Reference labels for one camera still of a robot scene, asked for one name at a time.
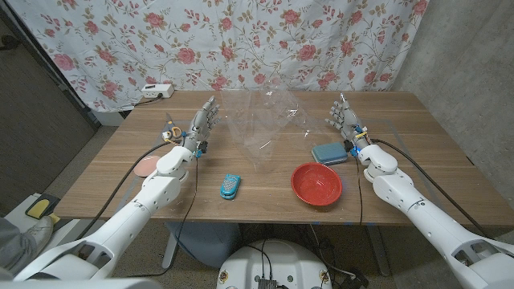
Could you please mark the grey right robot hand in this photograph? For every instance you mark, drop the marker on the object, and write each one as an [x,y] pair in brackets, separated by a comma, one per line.
[349,122]

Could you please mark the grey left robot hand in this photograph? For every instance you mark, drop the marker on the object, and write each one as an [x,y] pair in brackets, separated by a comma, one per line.
[201,124]

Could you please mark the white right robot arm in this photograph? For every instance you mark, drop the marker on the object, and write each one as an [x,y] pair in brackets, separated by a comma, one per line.
[425,216]

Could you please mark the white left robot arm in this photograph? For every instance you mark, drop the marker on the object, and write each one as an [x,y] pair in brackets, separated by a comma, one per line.
[132,216]

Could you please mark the clear cling film sheet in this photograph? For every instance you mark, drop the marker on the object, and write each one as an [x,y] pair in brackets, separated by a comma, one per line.
[257,120]

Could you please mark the red round tray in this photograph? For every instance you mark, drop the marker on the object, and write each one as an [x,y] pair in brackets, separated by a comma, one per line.
[317,184]

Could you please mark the teal sponge block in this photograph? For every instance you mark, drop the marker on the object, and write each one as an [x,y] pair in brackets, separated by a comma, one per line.
[329,153]

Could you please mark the white power strip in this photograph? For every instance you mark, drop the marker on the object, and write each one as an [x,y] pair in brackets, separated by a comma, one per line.
[157,90]

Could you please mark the floral print curtain backdrop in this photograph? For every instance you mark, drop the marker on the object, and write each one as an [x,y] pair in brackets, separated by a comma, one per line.
[241,40]

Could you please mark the grey blue chair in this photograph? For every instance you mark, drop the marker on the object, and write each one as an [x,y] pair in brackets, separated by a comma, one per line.
[205,241]

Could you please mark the grey table leg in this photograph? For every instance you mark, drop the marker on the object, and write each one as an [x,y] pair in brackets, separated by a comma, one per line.
[379,253]

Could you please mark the black power adapter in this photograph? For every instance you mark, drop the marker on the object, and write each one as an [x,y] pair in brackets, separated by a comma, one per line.
[355,281]

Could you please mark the white robot torso base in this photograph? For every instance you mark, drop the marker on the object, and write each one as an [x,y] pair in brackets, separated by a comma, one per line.
[277,265]

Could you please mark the black yellow foot pedal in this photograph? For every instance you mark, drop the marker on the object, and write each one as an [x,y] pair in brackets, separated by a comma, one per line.
[40,206]

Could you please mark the white sneaker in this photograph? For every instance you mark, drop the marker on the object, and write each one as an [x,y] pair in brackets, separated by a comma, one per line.
[39,230]

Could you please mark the white floor platform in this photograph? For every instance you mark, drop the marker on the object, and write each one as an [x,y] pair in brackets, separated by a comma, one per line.
[16,214]

